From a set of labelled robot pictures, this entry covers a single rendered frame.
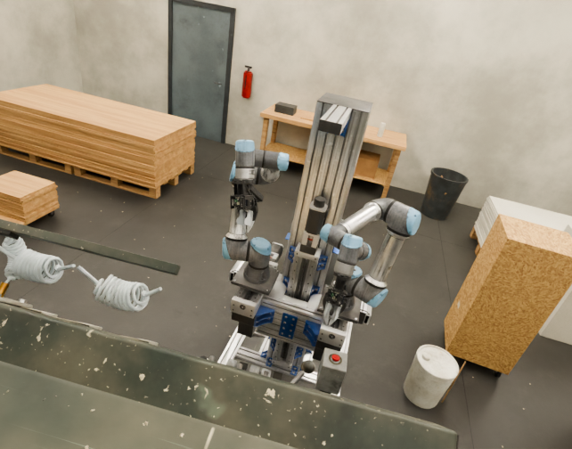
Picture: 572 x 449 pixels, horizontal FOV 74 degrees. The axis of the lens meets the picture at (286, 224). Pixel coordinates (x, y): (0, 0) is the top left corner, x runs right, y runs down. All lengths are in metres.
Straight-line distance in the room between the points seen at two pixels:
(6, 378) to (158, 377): 0.45
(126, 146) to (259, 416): 4.52
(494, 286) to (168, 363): 2.77
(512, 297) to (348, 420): 2.69
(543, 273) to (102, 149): 4.67
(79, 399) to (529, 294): 3.16
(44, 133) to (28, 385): 5.53
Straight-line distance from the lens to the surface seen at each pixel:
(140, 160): 4.95
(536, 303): 3.33
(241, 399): 0.68
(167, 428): 0.23
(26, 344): 0.81
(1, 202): 4.63
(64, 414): 0.25
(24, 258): 0.99
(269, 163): 1.59
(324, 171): 1.93
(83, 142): 5.38
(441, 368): 3.07
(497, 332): 3.48
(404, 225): 1.82
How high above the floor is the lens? 2.40
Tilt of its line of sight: 30 degrees down
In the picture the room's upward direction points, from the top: 11 degrees clockwise
